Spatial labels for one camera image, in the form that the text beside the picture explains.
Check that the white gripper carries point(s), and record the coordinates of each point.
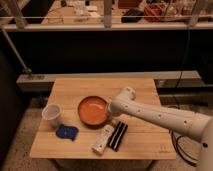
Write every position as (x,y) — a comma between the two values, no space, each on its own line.
(112,110)

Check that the orange ceramic bowl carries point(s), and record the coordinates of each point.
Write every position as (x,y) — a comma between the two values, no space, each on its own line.
(92,111)

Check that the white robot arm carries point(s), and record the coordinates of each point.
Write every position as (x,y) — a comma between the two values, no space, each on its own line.
(196,126)

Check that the black white striped block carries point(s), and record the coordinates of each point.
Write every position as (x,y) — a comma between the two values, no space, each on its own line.
(115,139)

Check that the white bottle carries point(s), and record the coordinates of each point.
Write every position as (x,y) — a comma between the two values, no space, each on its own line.
(102,139)

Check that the blue sponge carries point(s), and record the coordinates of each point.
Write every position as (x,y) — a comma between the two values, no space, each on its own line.
(67,132)

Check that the white paper cup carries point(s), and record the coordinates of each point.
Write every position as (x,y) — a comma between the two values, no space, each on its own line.
(52,115)

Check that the black bag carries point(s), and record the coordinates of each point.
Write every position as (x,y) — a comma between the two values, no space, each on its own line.
(132,16)

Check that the metal diagonal pole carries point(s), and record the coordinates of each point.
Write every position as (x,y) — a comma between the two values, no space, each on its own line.
(26,69)

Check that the red basket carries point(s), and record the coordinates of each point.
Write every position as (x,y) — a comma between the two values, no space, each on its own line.
(160,12)

